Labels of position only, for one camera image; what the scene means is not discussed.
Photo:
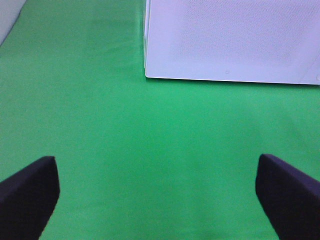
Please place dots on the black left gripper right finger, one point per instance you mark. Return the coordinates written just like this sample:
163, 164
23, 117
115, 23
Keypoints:
289, 198

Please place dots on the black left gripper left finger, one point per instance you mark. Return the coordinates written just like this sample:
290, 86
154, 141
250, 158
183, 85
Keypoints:
28, 199

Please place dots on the white microwave door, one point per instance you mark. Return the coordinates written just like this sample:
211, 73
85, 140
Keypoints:
261, 41

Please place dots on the green table cloth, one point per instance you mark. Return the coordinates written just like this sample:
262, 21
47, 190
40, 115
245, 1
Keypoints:
139, 158

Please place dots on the white microwave oven body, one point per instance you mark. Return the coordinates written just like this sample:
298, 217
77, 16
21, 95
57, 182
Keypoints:
312, 75

